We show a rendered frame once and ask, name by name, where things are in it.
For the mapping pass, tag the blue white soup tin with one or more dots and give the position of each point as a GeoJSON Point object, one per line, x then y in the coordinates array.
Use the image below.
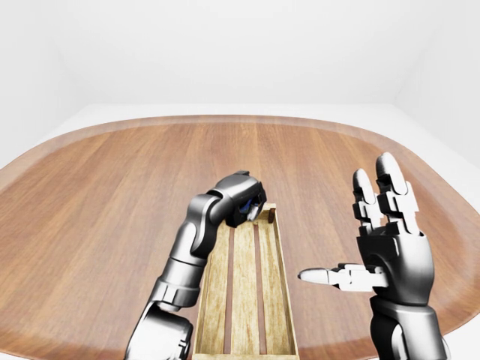
{"type": "Point", "coordinates": [245, 206]}

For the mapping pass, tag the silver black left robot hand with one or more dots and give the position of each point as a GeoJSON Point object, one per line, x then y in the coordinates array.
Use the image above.
{"type": "Point", "coordinates": [240, 187]}

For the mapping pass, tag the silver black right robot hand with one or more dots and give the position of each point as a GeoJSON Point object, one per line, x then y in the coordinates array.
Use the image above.
{"type": "Point", "coordinates": [401, 258]}

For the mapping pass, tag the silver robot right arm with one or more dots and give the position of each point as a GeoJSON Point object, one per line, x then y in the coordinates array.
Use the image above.
{"type": "Point", "coordinates": [408, 330]}

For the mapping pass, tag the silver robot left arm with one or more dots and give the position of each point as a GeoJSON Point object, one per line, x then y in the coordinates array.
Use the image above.
{"type": "Point", "coordinates": [183, 243]}

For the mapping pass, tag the wooden slat tray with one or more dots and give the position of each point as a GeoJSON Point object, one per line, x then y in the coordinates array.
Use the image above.
{"type": "Point", "coordinates": [243, 300]}

